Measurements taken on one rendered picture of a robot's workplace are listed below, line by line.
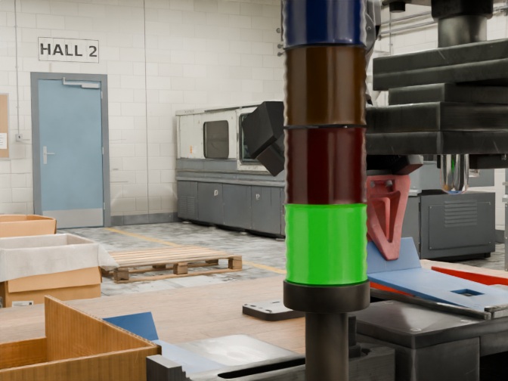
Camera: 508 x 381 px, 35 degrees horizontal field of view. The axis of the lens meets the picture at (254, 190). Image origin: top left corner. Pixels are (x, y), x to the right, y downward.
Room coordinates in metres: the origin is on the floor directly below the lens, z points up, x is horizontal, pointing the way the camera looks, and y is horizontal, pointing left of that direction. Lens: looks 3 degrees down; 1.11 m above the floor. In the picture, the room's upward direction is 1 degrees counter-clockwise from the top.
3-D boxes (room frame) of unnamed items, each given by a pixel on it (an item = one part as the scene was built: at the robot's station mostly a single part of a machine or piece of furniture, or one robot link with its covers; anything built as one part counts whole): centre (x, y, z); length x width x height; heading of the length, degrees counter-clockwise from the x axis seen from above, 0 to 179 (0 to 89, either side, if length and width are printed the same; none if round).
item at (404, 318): (0.63, -0.16, 0.98); 0.20 x 0.10 x 0.01; 123
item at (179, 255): (7.39, 0.88, 0.07); 1.20 x 1.00 x 0.14; 121
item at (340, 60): (0.37, -0.03, 1.14); 0.04 x 0.04 x 0.03
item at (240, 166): (10.02, 0.03, 1.21); 0.86 x 0.10 x 0.79; 29
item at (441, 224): (9.99, -0.59, 0.49); 5.51 x 1.02 x 0.97; 29
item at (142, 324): (0.72, 0.09, 0.93); 0.15 x 0.07 x 0.03; 35
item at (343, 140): (0.37, -0.03, 1.10); 0.04 x 0.04 x 0.03
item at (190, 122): (11.09, 0.04, 1.24); 2.95 x 0.98 x 0.90; 29
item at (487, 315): (0.63, -0.13, 0.98); 0.13 x 0.01 x 0.03; 33
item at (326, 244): (0.37, -0.03, 1.07); 0.04 x 0.04 x 0.03
